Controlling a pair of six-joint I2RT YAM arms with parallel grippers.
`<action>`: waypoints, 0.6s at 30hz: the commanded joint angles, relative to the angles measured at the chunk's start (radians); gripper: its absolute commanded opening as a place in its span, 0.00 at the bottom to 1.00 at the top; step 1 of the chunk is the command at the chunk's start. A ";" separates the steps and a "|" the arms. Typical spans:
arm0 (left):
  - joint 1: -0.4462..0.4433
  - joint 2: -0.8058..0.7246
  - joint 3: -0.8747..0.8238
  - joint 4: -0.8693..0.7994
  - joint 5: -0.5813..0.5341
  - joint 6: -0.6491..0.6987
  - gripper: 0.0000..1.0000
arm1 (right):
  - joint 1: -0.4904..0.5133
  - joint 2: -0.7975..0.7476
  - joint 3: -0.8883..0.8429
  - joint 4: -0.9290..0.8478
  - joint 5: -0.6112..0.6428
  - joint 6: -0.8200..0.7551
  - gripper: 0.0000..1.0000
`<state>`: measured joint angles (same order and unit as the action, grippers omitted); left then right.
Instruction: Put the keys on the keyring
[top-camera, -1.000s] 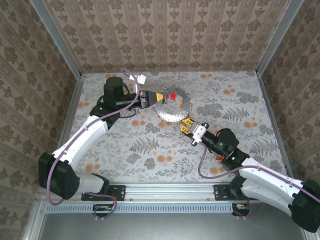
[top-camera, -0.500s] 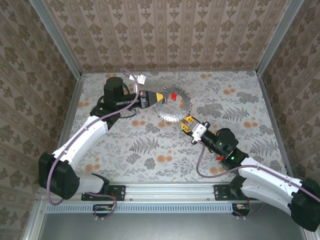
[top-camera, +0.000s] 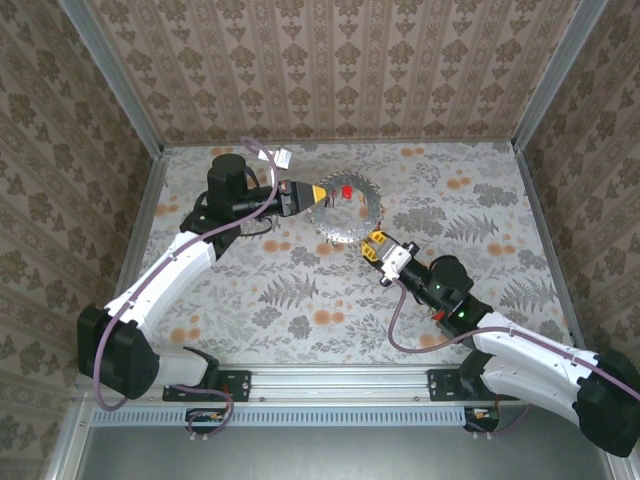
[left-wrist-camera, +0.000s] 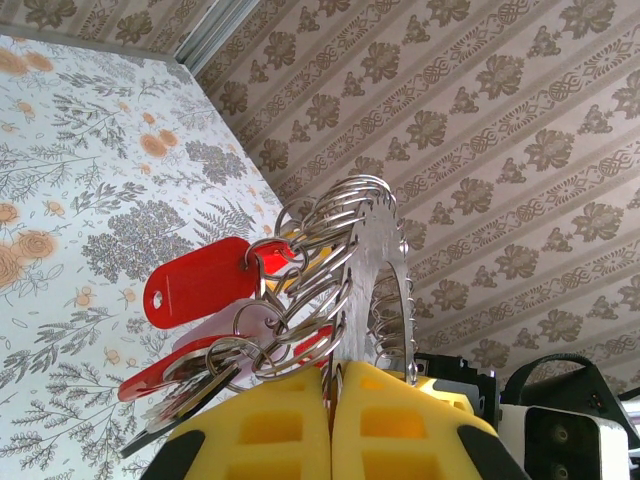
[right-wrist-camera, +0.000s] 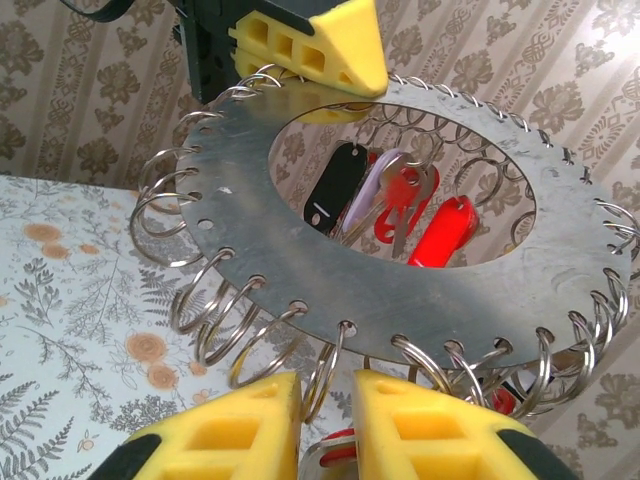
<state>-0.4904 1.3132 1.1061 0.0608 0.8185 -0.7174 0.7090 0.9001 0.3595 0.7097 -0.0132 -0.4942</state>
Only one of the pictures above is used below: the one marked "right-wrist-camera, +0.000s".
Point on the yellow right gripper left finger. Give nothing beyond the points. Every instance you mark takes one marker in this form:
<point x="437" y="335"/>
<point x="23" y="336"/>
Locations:
<point x="240" y="415"/>

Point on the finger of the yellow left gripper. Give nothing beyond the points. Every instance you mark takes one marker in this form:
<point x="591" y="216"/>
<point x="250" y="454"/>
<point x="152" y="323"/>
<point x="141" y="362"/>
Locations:
<point x="355" y="50"/>
<point x="255" y="62"/>

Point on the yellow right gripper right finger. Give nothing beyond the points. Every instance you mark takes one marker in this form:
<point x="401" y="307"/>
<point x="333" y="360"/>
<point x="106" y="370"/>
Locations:
<point x="425" y="405"/>

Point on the key with red tag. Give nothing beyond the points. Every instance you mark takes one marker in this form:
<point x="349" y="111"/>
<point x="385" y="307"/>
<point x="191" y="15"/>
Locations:
<point x="332" y="457"/>
<point x="442" y="235"/>
<point x="502" y="400"/>

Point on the key with black tag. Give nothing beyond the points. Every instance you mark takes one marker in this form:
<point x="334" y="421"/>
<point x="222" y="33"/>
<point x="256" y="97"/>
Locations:
<point x="332" y="190"/>

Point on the key with lilac tag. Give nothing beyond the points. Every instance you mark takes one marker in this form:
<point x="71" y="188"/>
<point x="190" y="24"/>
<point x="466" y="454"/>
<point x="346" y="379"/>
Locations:
<point x="370" y="192"/>

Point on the metal disc with split rings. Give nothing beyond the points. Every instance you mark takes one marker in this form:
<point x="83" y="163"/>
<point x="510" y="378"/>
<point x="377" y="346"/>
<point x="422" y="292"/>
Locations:
<point x="260" y="240"/>

